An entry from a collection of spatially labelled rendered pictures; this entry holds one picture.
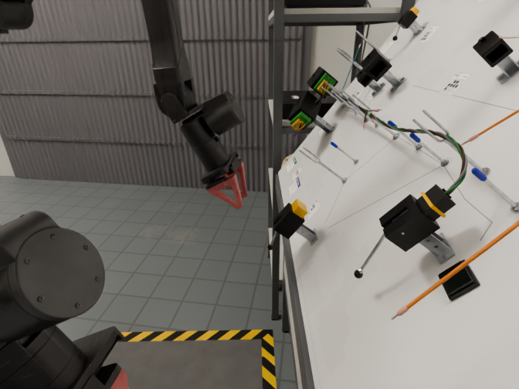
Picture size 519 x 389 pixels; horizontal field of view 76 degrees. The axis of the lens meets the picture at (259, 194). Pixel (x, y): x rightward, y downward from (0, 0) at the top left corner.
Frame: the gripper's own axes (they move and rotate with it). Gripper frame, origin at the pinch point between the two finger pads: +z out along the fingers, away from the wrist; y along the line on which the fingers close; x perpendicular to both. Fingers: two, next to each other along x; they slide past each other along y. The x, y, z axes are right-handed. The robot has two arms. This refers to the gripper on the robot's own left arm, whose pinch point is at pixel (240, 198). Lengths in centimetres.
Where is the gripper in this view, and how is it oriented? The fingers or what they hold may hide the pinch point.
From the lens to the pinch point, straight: 73.3
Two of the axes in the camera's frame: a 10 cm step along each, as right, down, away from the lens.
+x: -8.5, 4.0, 3.4
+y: 1.5, -4.3, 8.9
